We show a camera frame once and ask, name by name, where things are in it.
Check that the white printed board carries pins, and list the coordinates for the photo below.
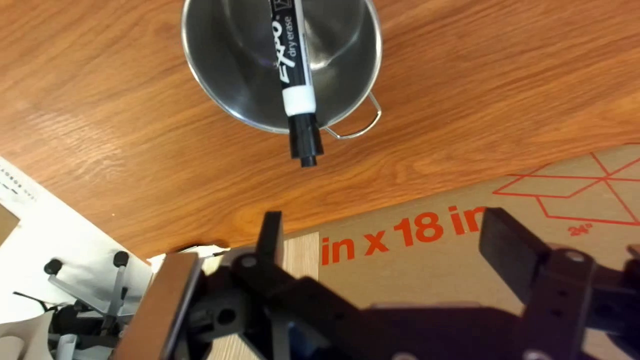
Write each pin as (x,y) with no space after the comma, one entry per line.
(52,232)

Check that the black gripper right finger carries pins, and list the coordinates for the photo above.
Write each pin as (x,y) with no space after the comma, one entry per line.
(560,300)

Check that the brown cardboard sheet red print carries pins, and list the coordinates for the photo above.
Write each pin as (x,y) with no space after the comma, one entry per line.
(426,266)

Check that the black white dry-erase marker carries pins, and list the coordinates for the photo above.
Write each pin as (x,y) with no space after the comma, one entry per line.
(292,60)

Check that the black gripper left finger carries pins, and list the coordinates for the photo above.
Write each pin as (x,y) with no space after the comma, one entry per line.
(292,312)

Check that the silver metal pot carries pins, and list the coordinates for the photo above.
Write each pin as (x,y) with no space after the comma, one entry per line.
(226,67)

